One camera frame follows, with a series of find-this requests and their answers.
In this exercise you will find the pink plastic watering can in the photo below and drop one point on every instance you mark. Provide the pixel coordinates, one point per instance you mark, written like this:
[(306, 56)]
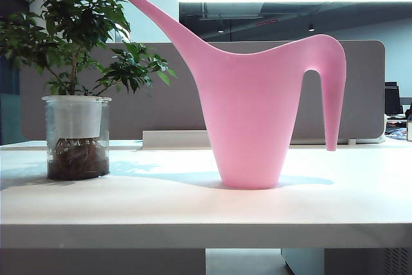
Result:
[(248, 120)]

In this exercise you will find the clear plastic plant pot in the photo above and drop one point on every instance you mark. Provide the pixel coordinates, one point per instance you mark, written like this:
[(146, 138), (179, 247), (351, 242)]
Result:
[(77, 139)]

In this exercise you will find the green leafy plant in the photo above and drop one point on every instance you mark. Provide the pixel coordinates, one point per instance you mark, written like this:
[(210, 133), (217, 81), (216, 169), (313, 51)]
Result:
[(74, 30)]

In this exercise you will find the grey desk partition panel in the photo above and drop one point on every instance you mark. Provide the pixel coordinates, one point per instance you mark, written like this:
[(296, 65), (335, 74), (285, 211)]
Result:
[(154, 101)]

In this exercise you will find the black office monitor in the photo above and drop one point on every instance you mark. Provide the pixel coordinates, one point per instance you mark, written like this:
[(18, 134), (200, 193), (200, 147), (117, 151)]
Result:
[(393, 99)]

